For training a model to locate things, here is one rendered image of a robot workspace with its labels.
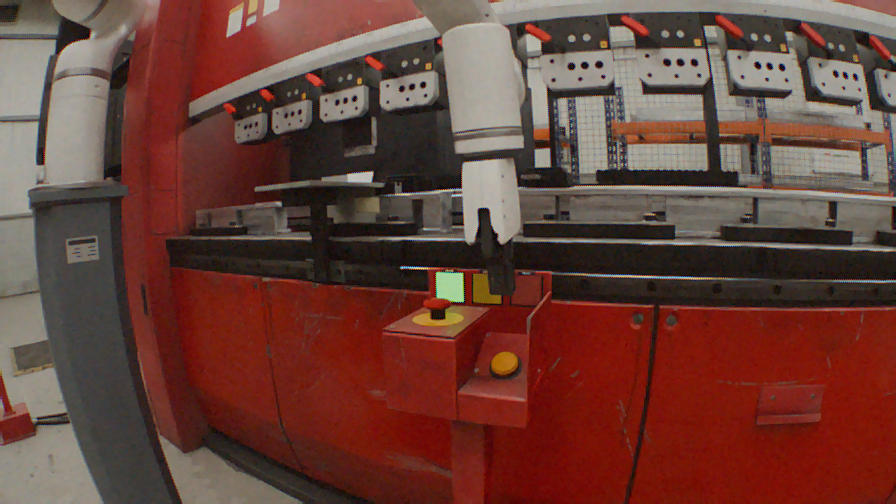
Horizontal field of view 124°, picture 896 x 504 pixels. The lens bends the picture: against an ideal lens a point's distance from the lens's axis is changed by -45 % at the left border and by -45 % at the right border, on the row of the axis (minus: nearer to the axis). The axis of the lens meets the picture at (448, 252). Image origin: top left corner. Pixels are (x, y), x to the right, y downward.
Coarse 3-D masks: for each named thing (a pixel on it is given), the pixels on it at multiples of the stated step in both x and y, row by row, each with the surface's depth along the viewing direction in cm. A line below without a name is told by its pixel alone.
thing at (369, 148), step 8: (352, 120) 108; (360, 120) 107; (368, 120) 106; (344, 128) 110; (352, 128) 108; (360, 128) 107; (368, 128) 106; (344, 136) 110; (352, 136) 109; (360, 136) 108; (368, 136) 106; (344, 144) 110; (352, 144) 109; (360, 144) 108; (368, 144) 107; (376, 144) 108; (344, 152) 111; (352, 152) 110; (360, 152) 109; (368, 152) 108
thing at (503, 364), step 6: (498, 354) 59; (504, 354) 59; (510, 354) 59; (492, 360) 59; (498, 360) 58; (504, 360) 58; (510, 360) 58; (516, 360) 58; (492, 366) 58; (498, 366) 57; (504, 366) 57; (510, 366) 57; (516, 366) 57; (498, 372) 57; (504, 372) 57; (510, 372) 57
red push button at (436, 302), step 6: (426, 300) 61; (432, 300) 60; (438, 300) 60; (444, 300) 60; (450, 300) 61; (426, 306) 60; (432, 306) 59; (438, 306) 59; (444, 306) 59; (450, 306) 61; (432, 312) 60; (438, 312) 60; (444, 312) 61; (432, 318) 60; (438, 318) 60; (444, 318) 61
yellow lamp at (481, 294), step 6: (474, 276) 67; (480, 276) 67; (486, 276) 66; (474, 282) 67; (480, 282) 67; (486, 282) 66; (474, 288) 67; (480, 288) 67; (486, 288) 67; (474, 294) 67; (480, 294) 67; (486, 294) 67; (474, 300) 68; (480, 300) 67; (486, 300) 67; (492, 300) 66; (498, 300) 66
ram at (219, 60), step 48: (240, 0) 123; (288, 0) 112; (336, 0) 104; (384, 0) 97; (624, 0) 72; (672, 0) 68; (720, 0) 63; (864, 0) 44; (240, 48) 123; (288, 48) 113; (384, 48) 98; (192, 96) 139
